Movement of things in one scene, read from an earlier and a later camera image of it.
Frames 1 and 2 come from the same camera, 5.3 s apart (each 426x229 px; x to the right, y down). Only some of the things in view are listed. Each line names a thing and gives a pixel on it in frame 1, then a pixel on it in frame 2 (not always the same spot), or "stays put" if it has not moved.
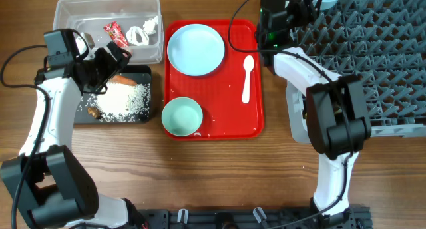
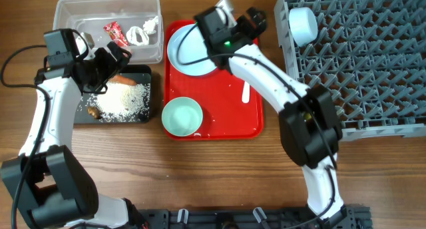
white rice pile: [122, 103] stays put
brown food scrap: [94, 112] stays put
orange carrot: [121, 79] stays put
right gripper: [309, 12] to [260, 22]
